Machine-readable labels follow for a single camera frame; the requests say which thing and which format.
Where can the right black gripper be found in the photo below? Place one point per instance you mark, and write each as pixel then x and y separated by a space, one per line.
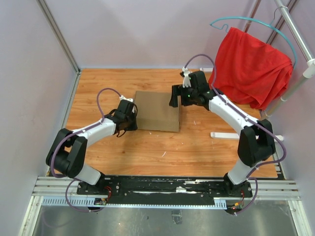
pixel 178 90

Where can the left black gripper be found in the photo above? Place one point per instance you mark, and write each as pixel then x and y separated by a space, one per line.
pixel 134 126

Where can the brown cardboard box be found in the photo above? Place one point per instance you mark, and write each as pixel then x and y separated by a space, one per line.
pixel 154 112

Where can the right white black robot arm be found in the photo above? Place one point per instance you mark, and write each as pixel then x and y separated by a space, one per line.
pixel 256 143

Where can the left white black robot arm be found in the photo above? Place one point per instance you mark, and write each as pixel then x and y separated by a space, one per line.
pixel 68 151

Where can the red cloth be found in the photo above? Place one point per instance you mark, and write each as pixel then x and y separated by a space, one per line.
pixel 251 71

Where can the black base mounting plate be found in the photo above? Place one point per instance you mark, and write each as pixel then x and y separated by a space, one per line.
pixel 170 191

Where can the white clothes rack stand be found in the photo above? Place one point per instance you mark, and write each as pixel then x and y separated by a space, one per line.
pixel 290 73

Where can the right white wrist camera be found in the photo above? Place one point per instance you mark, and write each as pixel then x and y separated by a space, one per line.
pixel 186 79

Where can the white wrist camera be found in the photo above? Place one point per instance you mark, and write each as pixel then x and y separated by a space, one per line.
pixel 127 99
pixel 186 79

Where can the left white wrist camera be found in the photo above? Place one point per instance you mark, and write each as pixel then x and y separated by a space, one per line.
pixel 127 99

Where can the aluminium rail frame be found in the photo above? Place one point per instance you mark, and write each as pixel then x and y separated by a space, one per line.
pixel 63 192

